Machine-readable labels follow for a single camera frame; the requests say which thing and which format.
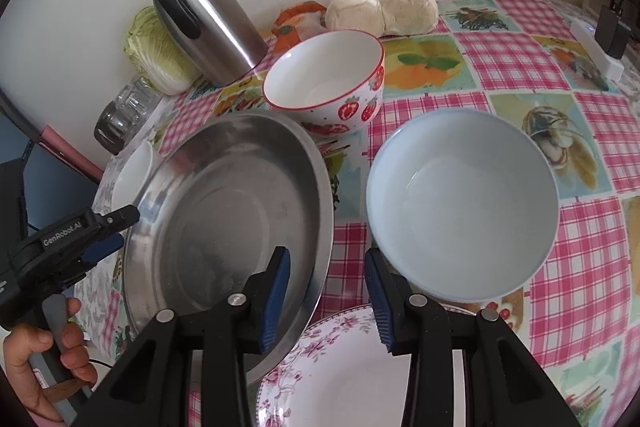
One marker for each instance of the small white bowl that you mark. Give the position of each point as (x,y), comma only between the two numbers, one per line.
(132,177)

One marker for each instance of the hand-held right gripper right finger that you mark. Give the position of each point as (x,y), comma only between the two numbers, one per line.
(380,302)

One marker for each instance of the clear drinking glass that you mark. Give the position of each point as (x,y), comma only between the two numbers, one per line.
(137,97)

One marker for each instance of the stainless steel thermos jug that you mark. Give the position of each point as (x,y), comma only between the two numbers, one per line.
(220,22)

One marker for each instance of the person's left hand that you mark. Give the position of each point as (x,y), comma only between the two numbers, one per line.
(22,357)

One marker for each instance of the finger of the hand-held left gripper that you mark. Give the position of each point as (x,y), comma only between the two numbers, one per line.
(105,248)
(117,217)

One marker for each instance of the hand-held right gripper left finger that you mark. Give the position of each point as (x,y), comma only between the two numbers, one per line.
(275,297)

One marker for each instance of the bag of steamed buns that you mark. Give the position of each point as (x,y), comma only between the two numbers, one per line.
(380,7)

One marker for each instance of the blue panel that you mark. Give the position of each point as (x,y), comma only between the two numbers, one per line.
(50,187)

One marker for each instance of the light blue bowl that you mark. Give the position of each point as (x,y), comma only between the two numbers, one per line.
(465,207)

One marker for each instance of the floral plate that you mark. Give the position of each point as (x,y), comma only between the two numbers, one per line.
(340,382)

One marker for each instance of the orange snack packet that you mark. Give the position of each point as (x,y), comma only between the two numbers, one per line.
(300,12)
(290,37)

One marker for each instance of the stainless steel basin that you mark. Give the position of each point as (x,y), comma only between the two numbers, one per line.
(215,207)

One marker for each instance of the napa cabbage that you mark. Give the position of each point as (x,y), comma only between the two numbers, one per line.
(150,52)

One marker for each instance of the black charger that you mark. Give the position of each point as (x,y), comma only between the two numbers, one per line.
(612,32)

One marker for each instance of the strawberry print bowl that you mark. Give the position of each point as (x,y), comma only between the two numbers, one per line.
(320,72)

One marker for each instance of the pink checkered tablecloth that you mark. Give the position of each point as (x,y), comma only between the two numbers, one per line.
(575,257)

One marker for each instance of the dark pole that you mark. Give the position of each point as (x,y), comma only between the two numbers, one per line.
(20,117)

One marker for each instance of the glass cups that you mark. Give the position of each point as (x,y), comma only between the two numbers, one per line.
(115,129)

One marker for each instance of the pink pole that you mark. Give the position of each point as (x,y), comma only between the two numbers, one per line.
(65,147)

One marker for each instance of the white power strip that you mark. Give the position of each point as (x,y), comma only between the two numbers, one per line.
(595,52)

